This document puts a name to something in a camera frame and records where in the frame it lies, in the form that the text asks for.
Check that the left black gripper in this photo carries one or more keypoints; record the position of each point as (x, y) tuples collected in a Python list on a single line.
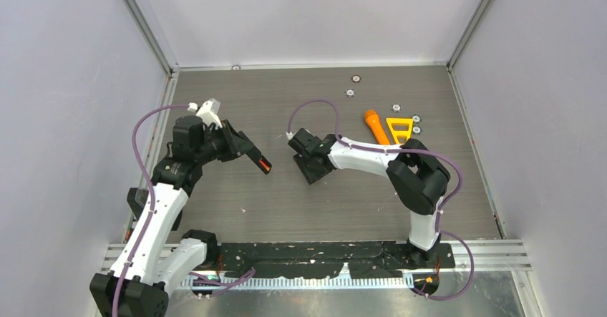
[(233, 145)]

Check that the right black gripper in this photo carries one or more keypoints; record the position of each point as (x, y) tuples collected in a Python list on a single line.
[(310, 177)]

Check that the black remote control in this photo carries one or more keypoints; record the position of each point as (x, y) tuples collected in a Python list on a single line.
[(255, 155)]

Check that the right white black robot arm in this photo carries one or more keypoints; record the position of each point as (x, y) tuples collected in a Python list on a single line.
[(419, 179)]

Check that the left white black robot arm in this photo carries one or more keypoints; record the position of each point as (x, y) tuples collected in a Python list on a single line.
[(140, 282)]

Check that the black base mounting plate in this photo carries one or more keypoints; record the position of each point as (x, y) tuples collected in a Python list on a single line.
[(318, 260)]

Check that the dark clear plastic box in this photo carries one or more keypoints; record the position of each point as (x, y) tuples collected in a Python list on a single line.
[(136, 199)]

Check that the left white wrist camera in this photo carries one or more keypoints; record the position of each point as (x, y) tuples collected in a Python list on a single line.
[(207, 112)]

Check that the orange plastic handle tool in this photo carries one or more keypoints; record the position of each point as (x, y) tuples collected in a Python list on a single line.
[(373, 122)]

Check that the yellow triangular plastic frame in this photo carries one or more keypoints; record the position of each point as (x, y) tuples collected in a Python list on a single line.
[(400, 128)]

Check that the ribbed aluminium front rail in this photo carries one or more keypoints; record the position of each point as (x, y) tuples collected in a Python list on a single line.
[(339, 282)]

